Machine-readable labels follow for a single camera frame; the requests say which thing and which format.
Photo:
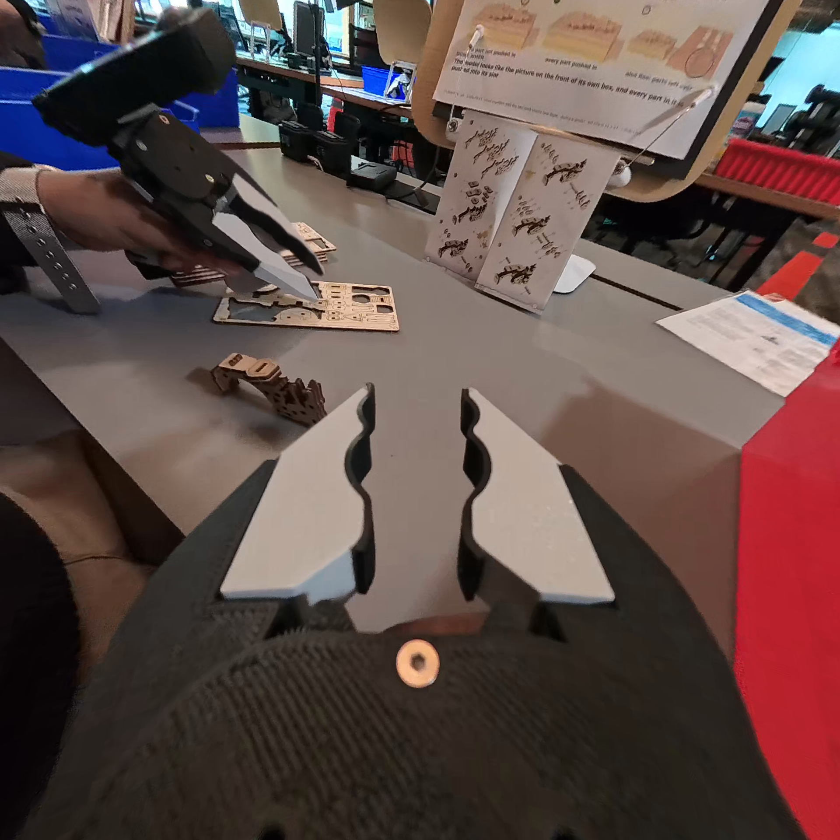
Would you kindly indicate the person's beige trousers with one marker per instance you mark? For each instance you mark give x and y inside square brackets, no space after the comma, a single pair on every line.
[65,525]

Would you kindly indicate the red plastic bin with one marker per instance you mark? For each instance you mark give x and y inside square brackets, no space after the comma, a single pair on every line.
[787,558]

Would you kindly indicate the stack of wooden puzzle sheets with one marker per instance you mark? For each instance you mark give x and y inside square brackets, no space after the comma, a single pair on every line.
[315,243]

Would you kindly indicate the black battery charger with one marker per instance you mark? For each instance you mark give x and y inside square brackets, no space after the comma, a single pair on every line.
[333,154]
[295,141]

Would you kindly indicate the background wooden desk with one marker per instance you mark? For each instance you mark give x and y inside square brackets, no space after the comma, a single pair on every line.
[289,72]

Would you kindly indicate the red ribbed crate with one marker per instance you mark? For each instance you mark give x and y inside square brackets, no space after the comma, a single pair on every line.
[774,167]

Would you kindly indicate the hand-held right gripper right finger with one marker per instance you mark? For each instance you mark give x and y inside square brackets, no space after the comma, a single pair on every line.
[531,525]

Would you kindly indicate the grey desk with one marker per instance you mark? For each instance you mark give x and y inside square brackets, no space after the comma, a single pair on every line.
[459,341]

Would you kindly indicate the folded assembly instruction sheet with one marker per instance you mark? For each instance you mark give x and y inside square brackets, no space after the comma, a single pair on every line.
[525,216]

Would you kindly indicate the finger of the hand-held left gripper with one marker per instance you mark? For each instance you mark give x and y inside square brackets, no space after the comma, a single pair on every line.
[289,279]
[262,210]

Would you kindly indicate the partly built wooden model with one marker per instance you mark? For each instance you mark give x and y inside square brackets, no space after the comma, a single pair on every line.
[289,394]

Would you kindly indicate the person's left hand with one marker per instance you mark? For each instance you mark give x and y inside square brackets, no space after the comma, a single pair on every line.
[98,210]

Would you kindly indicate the small blue bin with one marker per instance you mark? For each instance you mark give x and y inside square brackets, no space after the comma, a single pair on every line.
[375,82]

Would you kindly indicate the plywood display board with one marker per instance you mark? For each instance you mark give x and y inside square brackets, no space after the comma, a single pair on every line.
[433,72]

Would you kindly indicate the laminated instruction poster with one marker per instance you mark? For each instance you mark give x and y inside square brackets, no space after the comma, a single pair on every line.
[590,59]

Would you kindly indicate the white stand base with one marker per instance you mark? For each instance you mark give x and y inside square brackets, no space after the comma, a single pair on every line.
[576,272]

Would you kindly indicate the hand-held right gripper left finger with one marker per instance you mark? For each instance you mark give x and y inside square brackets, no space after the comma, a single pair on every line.
[295,525]

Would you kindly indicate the cut-out wooden puzzle sheet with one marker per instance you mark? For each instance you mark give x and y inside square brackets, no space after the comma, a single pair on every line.
[354,315]

